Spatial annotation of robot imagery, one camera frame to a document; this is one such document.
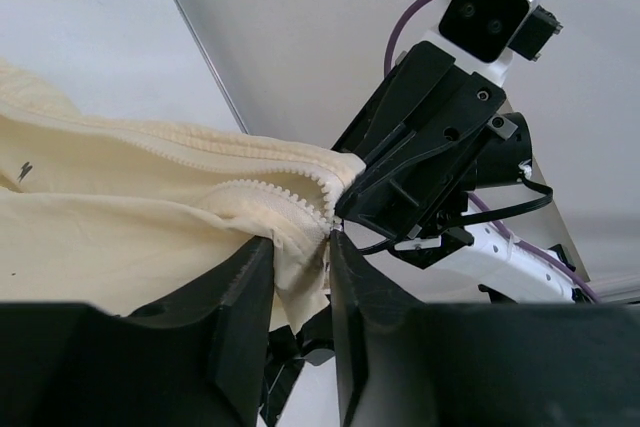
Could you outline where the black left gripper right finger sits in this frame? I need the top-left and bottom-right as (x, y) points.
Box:
(330, 232), (639, 426)

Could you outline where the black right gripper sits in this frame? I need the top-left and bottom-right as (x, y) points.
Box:
(331, 41), (530, 269)

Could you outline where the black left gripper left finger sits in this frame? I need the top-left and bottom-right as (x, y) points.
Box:
(1, 238), (274, 426)

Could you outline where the cream yellow jacket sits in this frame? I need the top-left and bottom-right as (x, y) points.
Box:
(0, 0), (369, 336)

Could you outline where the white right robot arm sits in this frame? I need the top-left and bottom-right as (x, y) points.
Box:
(335, 41), (594, 303)

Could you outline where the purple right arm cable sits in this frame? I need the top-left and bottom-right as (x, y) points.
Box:
(381, 0), (601, 304)

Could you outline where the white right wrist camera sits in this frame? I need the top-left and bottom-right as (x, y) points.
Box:
(423, 0), (563, 87)

